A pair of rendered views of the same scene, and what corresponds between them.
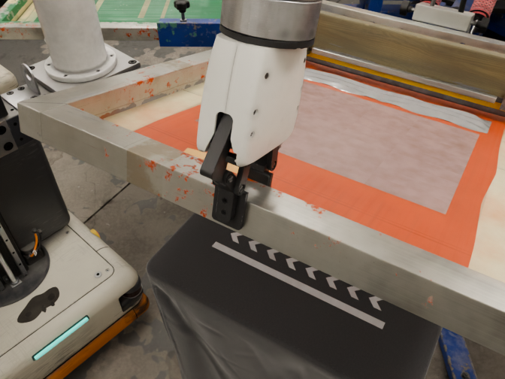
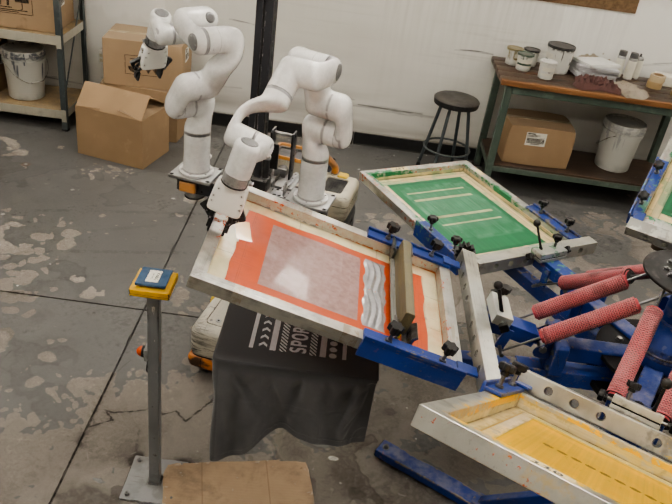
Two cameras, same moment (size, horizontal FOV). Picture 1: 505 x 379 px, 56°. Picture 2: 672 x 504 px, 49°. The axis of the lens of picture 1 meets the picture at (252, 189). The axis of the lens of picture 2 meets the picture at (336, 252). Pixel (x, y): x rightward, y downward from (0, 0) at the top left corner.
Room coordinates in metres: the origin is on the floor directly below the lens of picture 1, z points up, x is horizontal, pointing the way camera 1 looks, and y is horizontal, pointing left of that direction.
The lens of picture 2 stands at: (-0.36, -1.74, 2.34)
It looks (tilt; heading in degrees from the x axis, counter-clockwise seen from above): 31 degrees down; 58
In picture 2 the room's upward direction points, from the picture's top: 8 degrees clockwise
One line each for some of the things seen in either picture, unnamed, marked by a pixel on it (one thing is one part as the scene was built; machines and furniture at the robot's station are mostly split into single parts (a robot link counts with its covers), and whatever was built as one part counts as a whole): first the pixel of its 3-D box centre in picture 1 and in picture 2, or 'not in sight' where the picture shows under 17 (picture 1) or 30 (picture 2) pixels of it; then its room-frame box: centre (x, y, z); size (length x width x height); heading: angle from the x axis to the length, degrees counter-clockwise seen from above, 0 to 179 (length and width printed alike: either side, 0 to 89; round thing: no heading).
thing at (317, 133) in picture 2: not in sight; (320, 137); (0.79, 0.30, 1.37); 0.13 x 0.10 x 0.16; 128
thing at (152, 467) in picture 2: not in sight; (154, 389); (0.19, 0.23, 0.48); 0.22 x 0.22 x 0.96; 59
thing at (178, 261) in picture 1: (330, 224); (303, 324); (0.56, -0.14, 0.95); 0.48 x 0.44 x 0.01; 149
